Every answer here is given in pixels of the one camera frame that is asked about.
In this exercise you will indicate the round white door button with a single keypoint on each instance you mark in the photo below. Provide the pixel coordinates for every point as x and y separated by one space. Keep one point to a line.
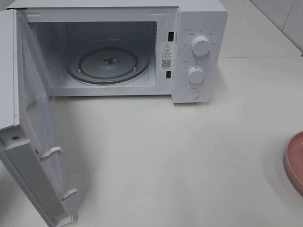
192 93

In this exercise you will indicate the white timer knob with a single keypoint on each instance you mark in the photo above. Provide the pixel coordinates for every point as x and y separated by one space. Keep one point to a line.
196 75

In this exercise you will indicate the white microwave door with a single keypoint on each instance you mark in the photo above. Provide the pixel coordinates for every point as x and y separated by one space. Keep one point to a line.
29 147

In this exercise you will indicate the pink round plate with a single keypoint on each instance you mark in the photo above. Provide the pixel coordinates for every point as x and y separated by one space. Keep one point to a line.
293 161

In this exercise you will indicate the glass microwave turntable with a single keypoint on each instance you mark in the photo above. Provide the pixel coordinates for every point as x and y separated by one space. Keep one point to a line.
106 62

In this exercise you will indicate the white microwave oven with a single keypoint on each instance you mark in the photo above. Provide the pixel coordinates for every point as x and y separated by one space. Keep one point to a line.
165 27

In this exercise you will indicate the upper white power knob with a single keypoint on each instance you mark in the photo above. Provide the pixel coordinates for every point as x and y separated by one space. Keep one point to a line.
200 45

